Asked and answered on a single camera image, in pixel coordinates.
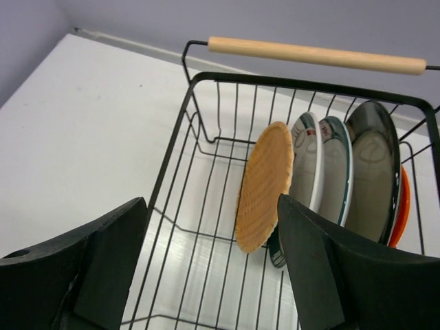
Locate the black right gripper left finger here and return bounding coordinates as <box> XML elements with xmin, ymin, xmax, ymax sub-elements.
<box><xmin>1</xmin><ymin>197</ymin><xmax>149</xmax><ymax>329</ymax></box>

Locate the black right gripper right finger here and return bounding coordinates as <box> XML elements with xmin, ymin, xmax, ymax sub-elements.
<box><xmin>278</xmin><ymin>195</ymin><xmax>439</xmax><ymax>329</ymax></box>

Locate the white plate teal lettered rim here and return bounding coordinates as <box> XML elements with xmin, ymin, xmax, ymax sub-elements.
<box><xmin>267</xmin><ymin>115</ymin><xmax>355</xmax><ymax>271</ymax></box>

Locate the black rimmed silver plate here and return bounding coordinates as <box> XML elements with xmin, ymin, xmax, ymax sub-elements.
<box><xmin>344</xmin><ymin>100</ymin><xmax>402</xmax><ymax>245</ymax></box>

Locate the orange plate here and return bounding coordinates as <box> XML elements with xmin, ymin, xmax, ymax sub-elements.
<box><xmin>388</xmin><ymin>166</ymin><xmax>410</xmax><ymax>248</ymax></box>

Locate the white plate teal red rim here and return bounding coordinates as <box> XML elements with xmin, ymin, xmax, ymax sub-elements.
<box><xmin>289</xmin><ymin>112</ymin><xmax>324</xmax><ymax>212</ymax></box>

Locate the woven tan plate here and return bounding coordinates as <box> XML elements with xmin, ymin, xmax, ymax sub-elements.
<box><xmin>234</xmin><ymin>121</ymin><xmax>294</xmax><ymax>254</ymax></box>

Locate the black wire dish rack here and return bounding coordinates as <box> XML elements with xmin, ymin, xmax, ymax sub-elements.
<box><xmin>118</xmin><ymin>36</ymin><xmax>440</xmax><ymax>330</ymax></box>

